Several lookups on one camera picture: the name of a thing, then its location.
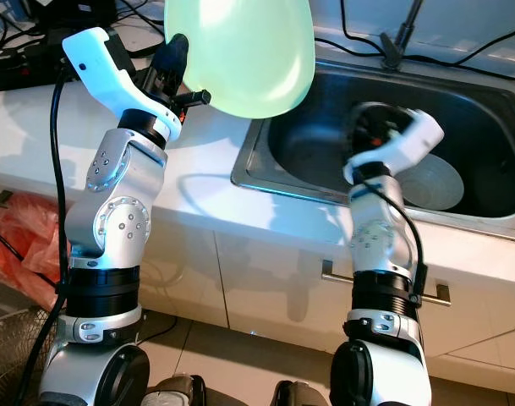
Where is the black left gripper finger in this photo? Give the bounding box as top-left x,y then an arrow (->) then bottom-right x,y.
154,33 -> 192,92

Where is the light green plate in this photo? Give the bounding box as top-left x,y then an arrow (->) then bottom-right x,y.
164,0 -> 315,119

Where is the white bowl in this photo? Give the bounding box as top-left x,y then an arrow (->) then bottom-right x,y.
401,156 -> 466,212

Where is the white kitchen cabinet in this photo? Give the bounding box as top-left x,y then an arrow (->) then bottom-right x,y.
0,182 -> 515,394

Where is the stainless steel sink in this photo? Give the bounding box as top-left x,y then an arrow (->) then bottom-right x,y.
230,59 -> 515,221

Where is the black clamp stand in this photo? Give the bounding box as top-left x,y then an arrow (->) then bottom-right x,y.
380,0 -> 427,70

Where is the black power strip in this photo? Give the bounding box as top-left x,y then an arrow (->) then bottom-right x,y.
0,42 -> 76,90

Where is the red plastic bag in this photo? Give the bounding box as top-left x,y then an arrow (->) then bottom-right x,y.
0,193 -> 68,314

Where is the dark right robot foot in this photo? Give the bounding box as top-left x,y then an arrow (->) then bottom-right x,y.
270,381 -> 330,406

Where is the dark robot foot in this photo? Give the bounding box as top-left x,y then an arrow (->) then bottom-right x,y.
151,376 -> 207,406
270,381 -> 330,406

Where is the dark left robot foot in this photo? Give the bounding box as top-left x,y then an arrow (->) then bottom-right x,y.
151,376 -> 207,406

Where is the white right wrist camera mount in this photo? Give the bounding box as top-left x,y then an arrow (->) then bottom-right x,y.
343,110 -> 446,183

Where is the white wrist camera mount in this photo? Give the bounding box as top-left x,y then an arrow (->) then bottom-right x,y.
343,110 -> 446,183
63,27 -> 182,143

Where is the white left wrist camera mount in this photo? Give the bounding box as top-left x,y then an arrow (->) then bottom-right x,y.
63,27 -> 182,143

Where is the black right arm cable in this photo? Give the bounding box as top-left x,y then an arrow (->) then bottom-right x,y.
367,182 -> 427,305

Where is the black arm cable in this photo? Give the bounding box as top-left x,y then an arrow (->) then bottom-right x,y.
367,182 -> 427,305
12,59 -> 72,406

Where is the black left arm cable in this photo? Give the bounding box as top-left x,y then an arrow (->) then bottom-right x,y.
12,59 -> 72,406

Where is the wire guard floor fan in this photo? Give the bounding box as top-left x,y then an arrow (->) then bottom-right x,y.
0,304 -> 63,406

